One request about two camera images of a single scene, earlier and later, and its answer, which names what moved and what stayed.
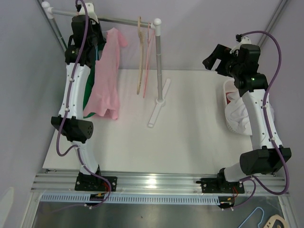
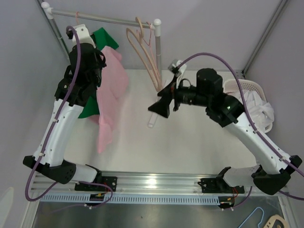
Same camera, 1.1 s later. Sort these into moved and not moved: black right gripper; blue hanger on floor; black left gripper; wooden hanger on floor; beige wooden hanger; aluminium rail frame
Moved: black left gripper; beige wooden hanger; black right gripper
Not moved: blue hanger on floor; wooden hanger on floor; aluminium rail frame
